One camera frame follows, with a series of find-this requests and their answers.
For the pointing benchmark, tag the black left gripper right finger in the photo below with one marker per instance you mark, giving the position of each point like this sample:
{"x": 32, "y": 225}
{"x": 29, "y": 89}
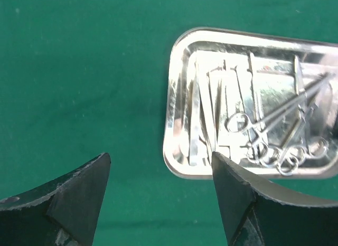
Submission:
{"x": 256, "y": 211}

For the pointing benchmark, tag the green surgical cloth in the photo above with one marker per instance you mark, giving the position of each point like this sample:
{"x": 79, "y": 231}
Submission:
{"x": 83, "y": 77}

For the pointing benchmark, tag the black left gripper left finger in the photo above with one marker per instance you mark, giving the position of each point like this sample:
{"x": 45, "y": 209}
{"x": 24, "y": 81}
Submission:
{"x": 63, "y": 211}

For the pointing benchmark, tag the steel forceps with ring handles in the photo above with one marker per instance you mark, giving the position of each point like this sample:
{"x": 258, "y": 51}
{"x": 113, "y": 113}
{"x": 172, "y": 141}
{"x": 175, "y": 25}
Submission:
{"x": 281, "y": 110}

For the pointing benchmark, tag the stainless steel instrument tray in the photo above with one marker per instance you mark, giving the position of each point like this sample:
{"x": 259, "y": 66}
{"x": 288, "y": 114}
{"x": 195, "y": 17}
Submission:
{"x": 268, "y": 103}

